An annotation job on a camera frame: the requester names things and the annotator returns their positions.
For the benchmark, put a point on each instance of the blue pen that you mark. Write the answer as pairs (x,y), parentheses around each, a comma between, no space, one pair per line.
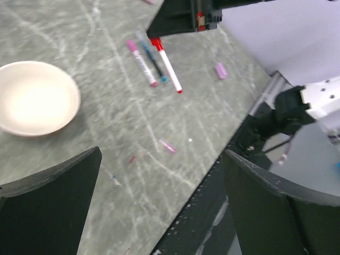
(146,48)

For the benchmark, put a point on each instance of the lilac block cap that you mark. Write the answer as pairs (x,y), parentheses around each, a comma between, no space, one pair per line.
(221,71)

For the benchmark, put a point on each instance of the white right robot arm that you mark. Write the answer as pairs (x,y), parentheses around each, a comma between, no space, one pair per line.
(284,112)

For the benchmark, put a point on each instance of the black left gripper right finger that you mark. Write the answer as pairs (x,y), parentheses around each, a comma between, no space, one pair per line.
(273,215)

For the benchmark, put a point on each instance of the white paper cup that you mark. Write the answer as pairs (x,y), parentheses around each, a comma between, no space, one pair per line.
(37,98)

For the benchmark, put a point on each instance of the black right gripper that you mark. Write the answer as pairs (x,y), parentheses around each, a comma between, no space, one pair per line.
(184,16)

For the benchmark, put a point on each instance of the black base frame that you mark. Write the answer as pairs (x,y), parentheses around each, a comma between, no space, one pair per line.
(205,225)

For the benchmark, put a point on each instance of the white pen red tip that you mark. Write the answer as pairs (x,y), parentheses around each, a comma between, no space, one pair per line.
(135,52)

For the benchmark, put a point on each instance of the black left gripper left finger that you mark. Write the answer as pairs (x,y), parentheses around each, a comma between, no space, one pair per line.
(45,213)

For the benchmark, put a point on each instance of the white pen red cap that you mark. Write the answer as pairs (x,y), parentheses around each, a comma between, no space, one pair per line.
(158,44)

